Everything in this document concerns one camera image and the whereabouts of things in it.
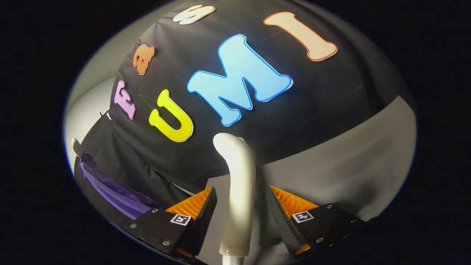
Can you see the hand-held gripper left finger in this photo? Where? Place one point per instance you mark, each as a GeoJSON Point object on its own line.
{"type": "Point", "coordinates": [202, 224]}

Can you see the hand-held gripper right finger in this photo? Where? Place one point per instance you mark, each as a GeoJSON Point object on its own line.
{"type": "Point", "coordinates": [285, 228]}

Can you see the white garment steamer head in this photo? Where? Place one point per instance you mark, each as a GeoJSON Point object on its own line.
{"type": "Point", "coordinates": [241, 191]}

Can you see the grey drawer cabinet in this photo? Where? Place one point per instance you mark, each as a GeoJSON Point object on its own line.
{"type": "Point", "coordinates": [349, 165]}

